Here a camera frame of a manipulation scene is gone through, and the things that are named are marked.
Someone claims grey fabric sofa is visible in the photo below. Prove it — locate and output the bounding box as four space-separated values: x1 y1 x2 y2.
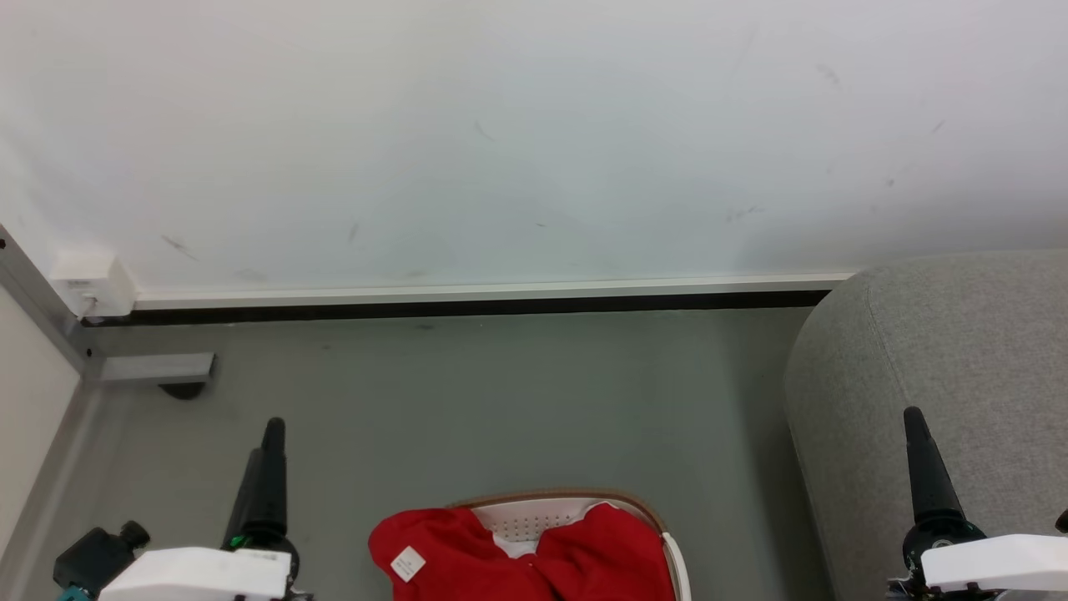
783 249 1068 601

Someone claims white and black skirting board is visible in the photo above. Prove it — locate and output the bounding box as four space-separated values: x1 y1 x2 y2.
82 270 860 328

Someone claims grey metal frame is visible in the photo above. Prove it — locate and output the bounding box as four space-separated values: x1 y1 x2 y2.
0 224 217 386

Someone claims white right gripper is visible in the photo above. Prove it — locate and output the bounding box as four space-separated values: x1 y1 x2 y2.
901 407 1068 595

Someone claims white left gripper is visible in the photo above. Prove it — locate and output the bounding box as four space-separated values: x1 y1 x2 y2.
98 417 301 601

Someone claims white laundry basket brown rim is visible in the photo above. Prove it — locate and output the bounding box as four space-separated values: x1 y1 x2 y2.
449 488 693 601

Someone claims red jersey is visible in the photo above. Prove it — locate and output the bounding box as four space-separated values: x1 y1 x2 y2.
368 503 678 601

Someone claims white wall socket box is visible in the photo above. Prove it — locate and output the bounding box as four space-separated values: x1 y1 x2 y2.
49 252 138 321

